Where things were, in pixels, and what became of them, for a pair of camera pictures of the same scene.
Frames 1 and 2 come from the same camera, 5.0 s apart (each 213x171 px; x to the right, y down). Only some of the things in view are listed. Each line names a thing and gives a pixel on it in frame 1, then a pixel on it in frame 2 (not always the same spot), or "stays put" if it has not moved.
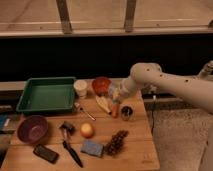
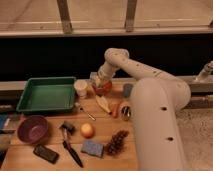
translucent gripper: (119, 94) -> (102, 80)
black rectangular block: (46, 153) stays put
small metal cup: (127, 112) stays put
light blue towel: (111, 87) -> (93, 78)
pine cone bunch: (117, 143) stays put
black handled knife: (72, 154) stays put
